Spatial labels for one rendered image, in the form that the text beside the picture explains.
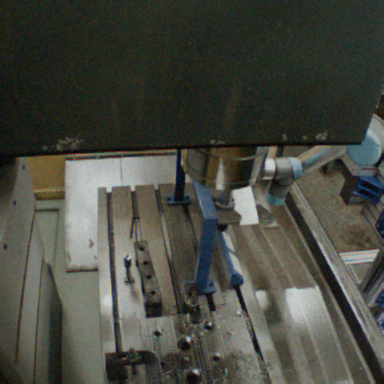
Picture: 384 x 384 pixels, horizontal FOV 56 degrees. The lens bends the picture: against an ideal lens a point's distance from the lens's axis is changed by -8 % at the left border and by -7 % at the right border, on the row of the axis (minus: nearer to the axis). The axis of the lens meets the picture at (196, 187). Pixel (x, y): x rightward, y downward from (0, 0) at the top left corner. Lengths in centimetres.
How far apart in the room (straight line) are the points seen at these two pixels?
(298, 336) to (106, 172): 112
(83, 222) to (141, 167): 39
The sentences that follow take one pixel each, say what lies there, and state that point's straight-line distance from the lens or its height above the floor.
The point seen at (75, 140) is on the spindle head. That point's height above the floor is 165.
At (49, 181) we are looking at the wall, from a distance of 202.
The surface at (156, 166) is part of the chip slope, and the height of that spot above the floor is 83.
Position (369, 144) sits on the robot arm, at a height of 140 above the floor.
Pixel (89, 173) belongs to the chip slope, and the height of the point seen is 82.
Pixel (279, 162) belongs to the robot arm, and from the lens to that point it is 136.
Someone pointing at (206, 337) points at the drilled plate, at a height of 99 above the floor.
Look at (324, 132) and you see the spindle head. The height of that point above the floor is 165.
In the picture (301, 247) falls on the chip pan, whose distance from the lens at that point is 183.
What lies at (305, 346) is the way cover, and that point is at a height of 73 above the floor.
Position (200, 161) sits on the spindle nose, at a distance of 66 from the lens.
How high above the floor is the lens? 193
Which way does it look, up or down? 38 degrees down
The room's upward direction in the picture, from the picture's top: 6 degrees clockwise
